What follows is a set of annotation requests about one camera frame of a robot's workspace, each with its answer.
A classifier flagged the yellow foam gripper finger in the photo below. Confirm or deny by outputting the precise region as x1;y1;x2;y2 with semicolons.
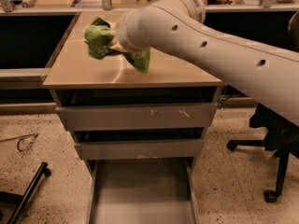
109;42;126;53

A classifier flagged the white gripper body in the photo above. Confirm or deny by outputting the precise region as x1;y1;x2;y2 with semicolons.
117;9;149;52

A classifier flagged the green rice chip bag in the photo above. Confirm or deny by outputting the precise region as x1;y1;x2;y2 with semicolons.
84;18;150;74

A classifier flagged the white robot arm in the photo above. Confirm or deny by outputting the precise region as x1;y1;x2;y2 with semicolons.
116;0;299;125

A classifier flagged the grey drawer cabinet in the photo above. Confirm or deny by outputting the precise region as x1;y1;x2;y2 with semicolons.
44;11;223;168

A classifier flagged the grey top drawer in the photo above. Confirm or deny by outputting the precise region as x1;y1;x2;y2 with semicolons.
56;86;219;132

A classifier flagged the grey drawer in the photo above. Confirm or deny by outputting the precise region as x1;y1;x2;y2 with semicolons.
85;158;200;224
56;86;219;132
73;128;205;160

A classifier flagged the grey middle drawer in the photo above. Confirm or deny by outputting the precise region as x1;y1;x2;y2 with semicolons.
73;128;205;160

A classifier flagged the grey bottom drawer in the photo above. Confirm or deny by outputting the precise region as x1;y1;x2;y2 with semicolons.
85;158;200;224

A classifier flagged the white paper bowl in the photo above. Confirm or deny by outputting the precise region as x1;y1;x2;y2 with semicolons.
115;21;121;30

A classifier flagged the black chair base leg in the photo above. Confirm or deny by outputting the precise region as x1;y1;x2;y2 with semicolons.
0;162;51;224

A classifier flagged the black office chair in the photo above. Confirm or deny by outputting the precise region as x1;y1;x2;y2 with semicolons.
226;11;299;203

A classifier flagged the thin cable on floor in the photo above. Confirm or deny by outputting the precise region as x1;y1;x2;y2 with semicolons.
0;133;40;152

